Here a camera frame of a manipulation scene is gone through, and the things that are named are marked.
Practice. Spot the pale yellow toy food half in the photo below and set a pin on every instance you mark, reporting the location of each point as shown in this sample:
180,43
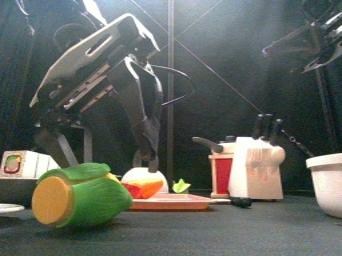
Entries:
112,177

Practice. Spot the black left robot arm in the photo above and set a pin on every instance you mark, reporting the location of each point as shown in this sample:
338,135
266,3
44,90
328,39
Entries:
71,33

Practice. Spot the pink cutting board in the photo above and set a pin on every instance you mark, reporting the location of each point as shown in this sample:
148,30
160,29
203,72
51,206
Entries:
173,201

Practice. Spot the black frame pole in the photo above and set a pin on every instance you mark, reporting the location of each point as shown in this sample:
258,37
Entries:
169,133

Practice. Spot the orange red toy tomato piece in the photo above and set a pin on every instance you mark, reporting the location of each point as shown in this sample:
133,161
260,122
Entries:
147,188

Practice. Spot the black toy frying pan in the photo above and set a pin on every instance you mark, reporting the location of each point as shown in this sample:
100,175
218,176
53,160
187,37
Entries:
208,144

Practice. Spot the small white plate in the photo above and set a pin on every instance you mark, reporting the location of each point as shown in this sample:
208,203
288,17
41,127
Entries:
8,208

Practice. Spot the white box with pictures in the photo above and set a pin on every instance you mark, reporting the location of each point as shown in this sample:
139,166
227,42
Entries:
24,163

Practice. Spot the white toy knife block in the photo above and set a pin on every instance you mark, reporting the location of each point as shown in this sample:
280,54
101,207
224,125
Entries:
255,173

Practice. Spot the wooden toy stove red front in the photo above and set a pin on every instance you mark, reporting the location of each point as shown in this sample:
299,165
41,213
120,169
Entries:
220,173

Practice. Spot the toy corn with green husk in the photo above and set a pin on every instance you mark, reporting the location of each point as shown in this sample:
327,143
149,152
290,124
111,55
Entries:
93,200

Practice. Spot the white toy onion half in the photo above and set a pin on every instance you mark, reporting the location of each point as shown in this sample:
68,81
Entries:
140,173

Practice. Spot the white toy pot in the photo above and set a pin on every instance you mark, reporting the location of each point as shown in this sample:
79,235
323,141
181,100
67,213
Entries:
327,186

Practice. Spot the green toy leaf piece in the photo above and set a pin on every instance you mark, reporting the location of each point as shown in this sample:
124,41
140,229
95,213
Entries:
180,187

